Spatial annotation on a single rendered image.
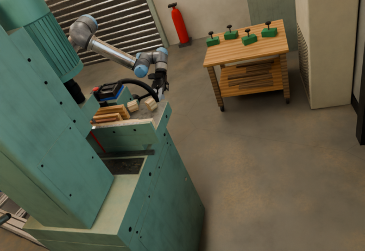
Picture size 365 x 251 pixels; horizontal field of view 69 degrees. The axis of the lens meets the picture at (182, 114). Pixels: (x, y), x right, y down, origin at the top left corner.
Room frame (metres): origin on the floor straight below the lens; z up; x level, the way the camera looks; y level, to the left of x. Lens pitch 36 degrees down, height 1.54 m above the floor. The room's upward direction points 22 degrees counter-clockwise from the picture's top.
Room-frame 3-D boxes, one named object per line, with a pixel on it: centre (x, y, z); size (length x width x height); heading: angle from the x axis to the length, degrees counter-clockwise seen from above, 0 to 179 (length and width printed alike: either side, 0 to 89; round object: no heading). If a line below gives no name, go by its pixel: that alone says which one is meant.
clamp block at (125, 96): (1.19, 0.29, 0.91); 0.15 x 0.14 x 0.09; 64
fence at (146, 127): (0.98, 0.40, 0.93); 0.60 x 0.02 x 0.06; 64
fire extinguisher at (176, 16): (3.76, -0.44, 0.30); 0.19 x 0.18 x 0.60; 157
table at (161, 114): (1.11, 0.33, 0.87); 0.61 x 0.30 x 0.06; 64
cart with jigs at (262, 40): (2.05, -0.72, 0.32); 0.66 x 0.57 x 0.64; 65
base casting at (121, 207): (0.90, 0.42, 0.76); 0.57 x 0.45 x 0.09; 154
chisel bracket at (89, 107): (0.99, 0.38, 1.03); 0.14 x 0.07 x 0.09; 154
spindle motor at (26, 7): (1.01, 0.37, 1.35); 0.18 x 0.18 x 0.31
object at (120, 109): (1.07, 0.33, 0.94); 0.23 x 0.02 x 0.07; 64
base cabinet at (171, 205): (0.90, 0.42, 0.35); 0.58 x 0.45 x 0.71; 154
